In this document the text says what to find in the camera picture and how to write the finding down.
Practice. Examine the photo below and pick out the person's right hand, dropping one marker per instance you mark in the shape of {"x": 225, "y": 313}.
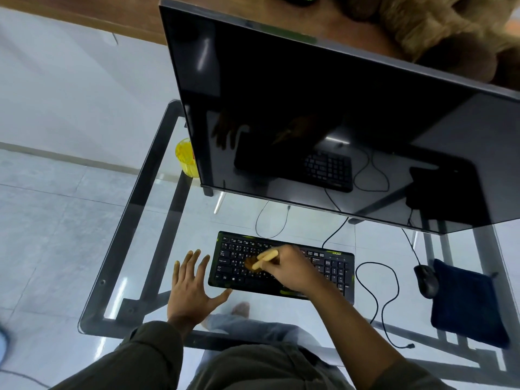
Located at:
{"x": 296, "y": 272}

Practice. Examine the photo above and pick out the person's left hand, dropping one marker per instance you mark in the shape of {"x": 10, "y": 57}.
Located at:
{"x": 189, "y": 296}

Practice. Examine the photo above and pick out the black keyboard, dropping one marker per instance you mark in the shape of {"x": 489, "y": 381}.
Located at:
{"x": 231, "y": 255}

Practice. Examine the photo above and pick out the person's left forearm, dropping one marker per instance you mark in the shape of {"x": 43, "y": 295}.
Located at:
{"x": 181, "y": 326}

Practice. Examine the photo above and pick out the person's right forearm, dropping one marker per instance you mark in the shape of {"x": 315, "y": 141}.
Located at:
{"x": 353, "y": 333}

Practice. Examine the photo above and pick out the person's legs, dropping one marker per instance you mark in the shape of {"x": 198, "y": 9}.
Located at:
{"x": 252, "y": 329}

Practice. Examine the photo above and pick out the glass desk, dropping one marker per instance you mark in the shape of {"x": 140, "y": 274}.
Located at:
{"x": 211, "y": 215}

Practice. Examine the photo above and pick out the black computer mouse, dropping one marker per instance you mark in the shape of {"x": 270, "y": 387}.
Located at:
{"x": 426, "y": 281}

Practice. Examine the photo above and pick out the yellow plastic cup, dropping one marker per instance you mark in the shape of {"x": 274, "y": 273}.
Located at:
{"x": 186, "y": 158}

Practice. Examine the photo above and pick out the dark blue cloth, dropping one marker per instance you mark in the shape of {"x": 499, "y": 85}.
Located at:
{"x": 467, "y": 304}

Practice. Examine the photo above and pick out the black monitor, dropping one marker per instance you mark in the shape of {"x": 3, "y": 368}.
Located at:
{"x": 304, "y": 85}

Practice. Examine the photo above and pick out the brown plush toy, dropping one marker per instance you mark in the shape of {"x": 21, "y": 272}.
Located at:
{"x": 426, "y": 24}

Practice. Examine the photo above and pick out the brown wooden cabinet top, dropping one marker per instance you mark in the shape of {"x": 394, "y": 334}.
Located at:
{"x": 122, "y": 12}

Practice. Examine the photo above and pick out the white wall plug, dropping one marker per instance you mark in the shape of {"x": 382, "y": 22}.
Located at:
{"x": 111, "y": 37}

